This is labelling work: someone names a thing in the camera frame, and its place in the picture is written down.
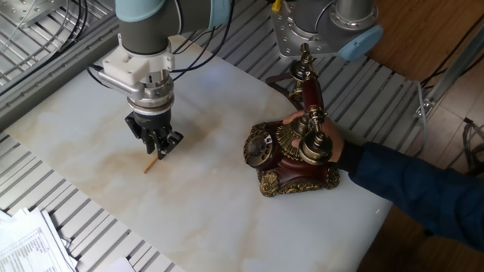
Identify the forearm in dark blue sleeve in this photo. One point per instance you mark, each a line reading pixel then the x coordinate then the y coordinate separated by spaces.
pixel 416 192

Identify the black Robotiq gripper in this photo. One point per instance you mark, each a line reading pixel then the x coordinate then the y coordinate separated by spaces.
pixel 151 121

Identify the stack of printed papers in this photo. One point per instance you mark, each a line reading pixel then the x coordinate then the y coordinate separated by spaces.
pixel 30 245

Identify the silver perforated metal plate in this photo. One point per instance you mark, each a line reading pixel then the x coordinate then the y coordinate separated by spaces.
pixel 26 11

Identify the silver robot mounting plate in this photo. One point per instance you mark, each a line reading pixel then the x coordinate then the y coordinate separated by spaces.
pixel 287 41

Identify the aluminium frame beam with bracket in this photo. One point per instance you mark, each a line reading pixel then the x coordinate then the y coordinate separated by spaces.
pixel 450 72

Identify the thin wooden stick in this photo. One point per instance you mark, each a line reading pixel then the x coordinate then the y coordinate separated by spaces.
pixel 150 165

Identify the red brass rotary phone base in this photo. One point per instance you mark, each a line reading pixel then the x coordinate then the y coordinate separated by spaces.
pixel 287 175

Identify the person's bare hand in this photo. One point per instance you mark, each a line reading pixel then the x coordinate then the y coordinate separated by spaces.
pixel 336 143

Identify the blank white paper sheet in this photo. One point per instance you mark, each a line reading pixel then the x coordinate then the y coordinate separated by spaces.
pixel 121 265

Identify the brass and red phone handset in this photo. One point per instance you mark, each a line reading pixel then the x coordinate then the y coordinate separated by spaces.
pixel 313 96

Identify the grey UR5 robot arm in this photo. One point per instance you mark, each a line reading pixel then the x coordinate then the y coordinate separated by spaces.
pixel 151 30

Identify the small yellow plastic piece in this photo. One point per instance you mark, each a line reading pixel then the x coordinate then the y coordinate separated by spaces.
pixel 277 5

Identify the white marble pattern board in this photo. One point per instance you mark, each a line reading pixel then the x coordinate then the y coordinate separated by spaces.
pixel 208 189

